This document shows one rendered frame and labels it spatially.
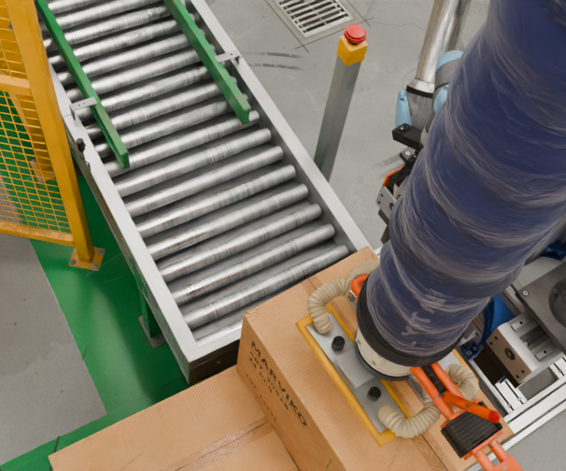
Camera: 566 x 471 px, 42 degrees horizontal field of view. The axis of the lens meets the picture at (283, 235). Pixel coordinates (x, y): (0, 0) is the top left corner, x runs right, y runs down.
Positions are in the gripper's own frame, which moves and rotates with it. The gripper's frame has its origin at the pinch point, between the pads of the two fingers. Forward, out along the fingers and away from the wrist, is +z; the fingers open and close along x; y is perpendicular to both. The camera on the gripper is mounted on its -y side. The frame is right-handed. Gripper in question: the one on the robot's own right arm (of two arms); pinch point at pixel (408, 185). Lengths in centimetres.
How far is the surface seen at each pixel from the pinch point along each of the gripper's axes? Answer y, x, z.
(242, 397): 8, -49, 64
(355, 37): -57, 28, 14
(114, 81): -117, -27, 64
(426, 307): 35, -34, -31
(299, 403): 26, -46, 26
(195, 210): -54, -29, 64
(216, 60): -101, 6, 54
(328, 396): 29, -40, 24
